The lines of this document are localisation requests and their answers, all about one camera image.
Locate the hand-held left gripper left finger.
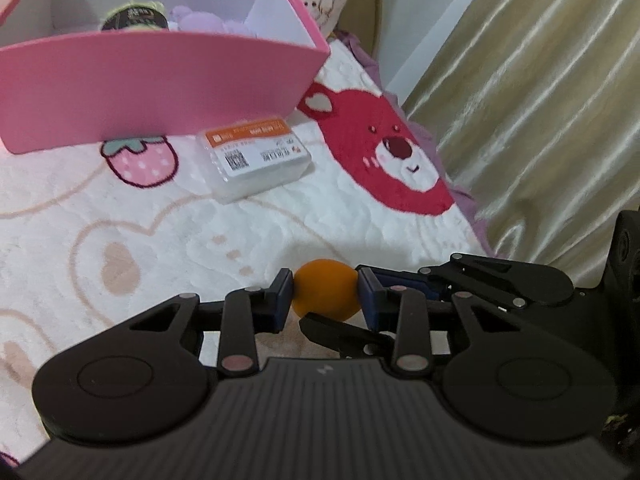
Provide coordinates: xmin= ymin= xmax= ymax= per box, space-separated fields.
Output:
xmin=129 ymin=267 xmax=296 ymax=379

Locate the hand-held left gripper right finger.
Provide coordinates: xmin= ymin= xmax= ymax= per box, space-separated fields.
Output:
xmin=355 ymin=266 xmax=537 ymax=379

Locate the pink cardboard box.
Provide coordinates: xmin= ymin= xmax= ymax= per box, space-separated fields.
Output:
xmin=0 ymin=0 xmax=332 ymax=157

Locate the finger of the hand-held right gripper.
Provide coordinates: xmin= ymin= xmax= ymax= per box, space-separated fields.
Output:
xmin=298 ymin=311 xmax=397 ymax=361
xmin=377 ymin=252 xmax=577 ymax=309

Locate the beige satin curtain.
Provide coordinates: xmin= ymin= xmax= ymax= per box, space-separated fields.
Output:
xmin=400 ymin=0 xmax=640 ymax=292

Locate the bear printed blanket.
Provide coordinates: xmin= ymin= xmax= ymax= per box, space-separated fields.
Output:
xmin=0 ymin=40 xmax=493 ymax=463

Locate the green-lidded dark jar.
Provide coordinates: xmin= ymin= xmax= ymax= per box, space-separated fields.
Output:
xmin=98 ymin=0 xmax=171 ymax=34

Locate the purple plush toy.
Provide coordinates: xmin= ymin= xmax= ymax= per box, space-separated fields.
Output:
xmin=167 ymin=5 xmax=259 ymax=39

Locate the orange makeup sponge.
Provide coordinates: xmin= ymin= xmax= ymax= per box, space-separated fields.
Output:
xmin=292 ymin=258 xmax=362 ymax=322

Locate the clear plastic box orange label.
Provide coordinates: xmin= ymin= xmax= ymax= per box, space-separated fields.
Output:
xmin=197 ymin=118 xmax=314 ymax=205

